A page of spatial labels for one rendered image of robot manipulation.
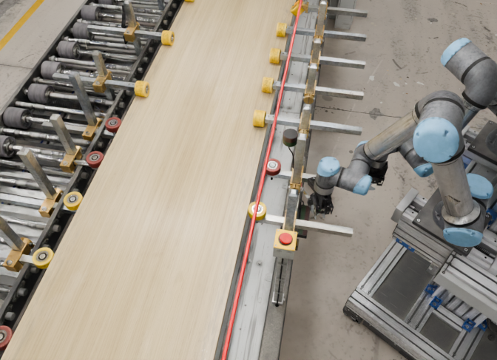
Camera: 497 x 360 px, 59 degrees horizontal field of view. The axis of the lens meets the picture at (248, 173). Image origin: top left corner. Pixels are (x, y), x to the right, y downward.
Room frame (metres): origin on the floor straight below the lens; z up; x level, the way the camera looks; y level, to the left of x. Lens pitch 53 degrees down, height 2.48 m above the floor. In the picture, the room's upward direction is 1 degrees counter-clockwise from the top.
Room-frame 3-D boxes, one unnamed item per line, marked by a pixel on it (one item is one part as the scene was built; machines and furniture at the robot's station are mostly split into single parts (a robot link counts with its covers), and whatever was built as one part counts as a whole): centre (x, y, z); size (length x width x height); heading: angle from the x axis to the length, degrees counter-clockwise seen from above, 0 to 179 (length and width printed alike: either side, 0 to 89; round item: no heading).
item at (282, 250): (0.69, -0.12, 1.18); 0.07 x 0.07 x 0.08; 79
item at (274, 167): (1.25, -0.11, 0.85); 0.08 x 0.08 x 0.11
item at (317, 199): (0.95, -0.29, 1.07); 0.09 x 0.08 x 0.12; 9
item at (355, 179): (0.94, -0.39, 1.22); 0.11 x 0.11 x 0.08; 65
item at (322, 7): (2.17, -0.42, 0.93); 0.03 x 0.03 x 0.48; 79
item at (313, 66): (1.68, -0.32, 0.90); 0.03 x 0.03 x 0.48; 79
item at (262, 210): (1.01, -0.04, 0.85); 0.08 x 0.08 x 0.11
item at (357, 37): (2.21, -0.44, 0.95); 0.50 x 0.04 x 0.04; 79
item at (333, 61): (1.96, -0.40, 0.95); 0.50 x 0.04 x 0.04; 79
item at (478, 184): (0.87, -0.78, 1.21); 0.13 x 0.12 x 0.14; 155
